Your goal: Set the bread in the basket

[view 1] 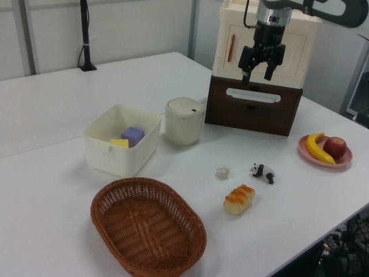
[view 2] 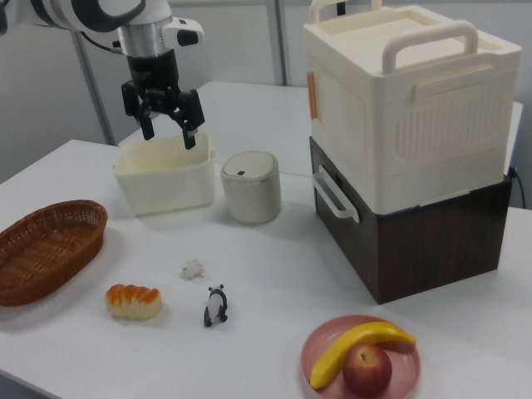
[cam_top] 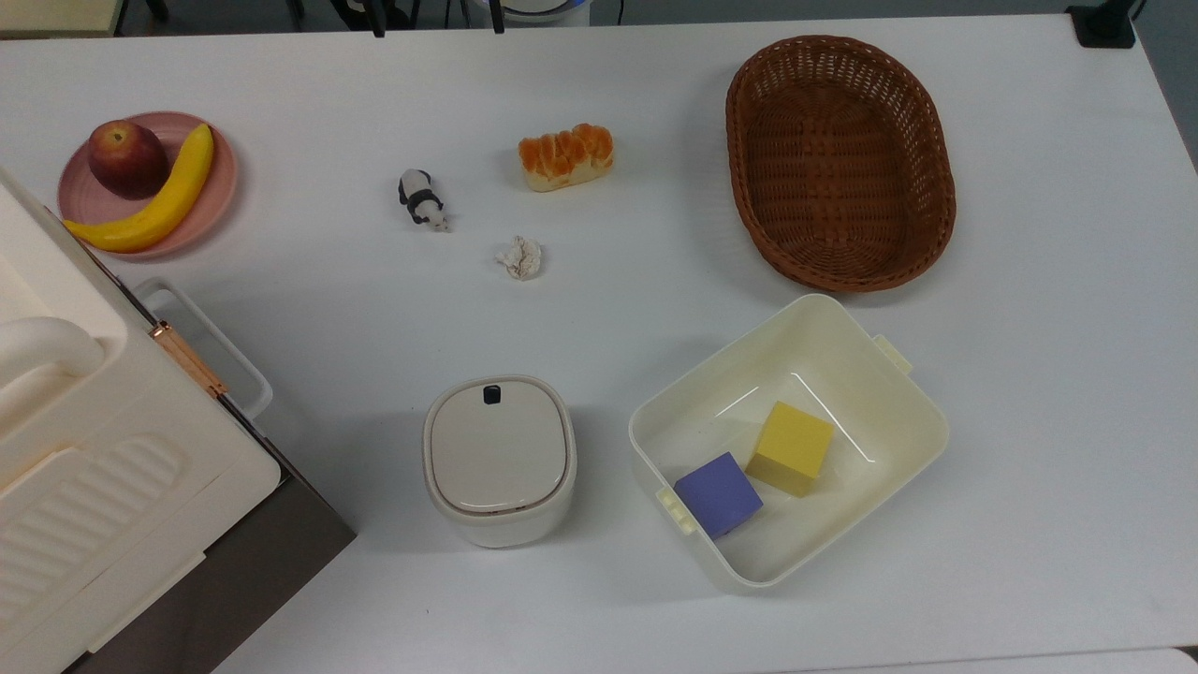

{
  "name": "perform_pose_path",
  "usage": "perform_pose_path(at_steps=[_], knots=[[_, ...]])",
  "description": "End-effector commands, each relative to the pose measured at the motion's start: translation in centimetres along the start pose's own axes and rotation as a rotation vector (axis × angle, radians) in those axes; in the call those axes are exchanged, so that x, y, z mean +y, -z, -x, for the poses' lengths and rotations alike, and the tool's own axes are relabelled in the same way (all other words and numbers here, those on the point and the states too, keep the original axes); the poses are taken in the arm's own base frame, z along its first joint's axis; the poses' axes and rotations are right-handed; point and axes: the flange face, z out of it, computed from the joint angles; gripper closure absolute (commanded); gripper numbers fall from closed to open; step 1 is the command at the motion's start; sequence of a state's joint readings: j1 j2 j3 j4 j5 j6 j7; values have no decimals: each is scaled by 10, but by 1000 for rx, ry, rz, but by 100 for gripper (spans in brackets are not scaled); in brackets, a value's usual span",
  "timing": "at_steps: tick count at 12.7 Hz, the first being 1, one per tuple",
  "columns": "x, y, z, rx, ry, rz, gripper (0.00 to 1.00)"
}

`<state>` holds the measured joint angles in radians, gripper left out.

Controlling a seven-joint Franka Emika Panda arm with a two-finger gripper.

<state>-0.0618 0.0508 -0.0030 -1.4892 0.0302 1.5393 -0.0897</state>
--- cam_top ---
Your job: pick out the orange glazed bread loaf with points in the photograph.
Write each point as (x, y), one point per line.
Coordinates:
(565, 157)

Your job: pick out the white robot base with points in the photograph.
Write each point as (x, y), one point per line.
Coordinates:
(538, 11)

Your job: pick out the brown wicker oval basket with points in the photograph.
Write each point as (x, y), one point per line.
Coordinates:
(842, 178)

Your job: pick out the crumpled white paper ball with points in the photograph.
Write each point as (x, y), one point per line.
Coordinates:
(520, 258)

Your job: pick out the white lidded trash bin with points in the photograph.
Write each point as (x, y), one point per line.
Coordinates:
(499, 459)

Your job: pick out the purple cube block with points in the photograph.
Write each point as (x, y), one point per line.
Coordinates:
(719, 493)

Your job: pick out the yellow cube block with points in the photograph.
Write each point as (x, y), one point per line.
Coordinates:
(791, 445)

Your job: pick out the small panda toy figure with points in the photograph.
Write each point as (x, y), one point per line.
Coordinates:
(421, 198)

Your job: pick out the cream plastic storage box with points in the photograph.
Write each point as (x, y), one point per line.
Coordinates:
(842, 374)

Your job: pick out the black chair leg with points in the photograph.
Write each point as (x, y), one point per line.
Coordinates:
(496, 15)
(376, 17)

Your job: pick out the copper latch on appliance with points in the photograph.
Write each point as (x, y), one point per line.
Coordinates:
(187, 358)

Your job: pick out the pink round plate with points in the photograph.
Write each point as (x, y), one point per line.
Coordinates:
(211, 192)

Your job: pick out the yellow banana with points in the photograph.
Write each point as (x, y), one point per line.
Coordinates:
(173, 192)

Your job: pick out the red apple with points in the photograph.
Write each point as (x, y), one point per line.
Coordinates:
(127, 159)

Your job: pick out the cream countertop oven appliance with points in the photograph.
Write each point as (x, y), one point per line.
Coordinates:
(103, 468)

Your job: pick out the beige side table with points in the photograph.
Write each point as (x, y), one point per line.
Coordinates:
(51, 14)

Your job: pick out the black clamp mount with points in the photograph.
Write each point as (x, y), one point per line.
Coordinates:
(1103, 23)

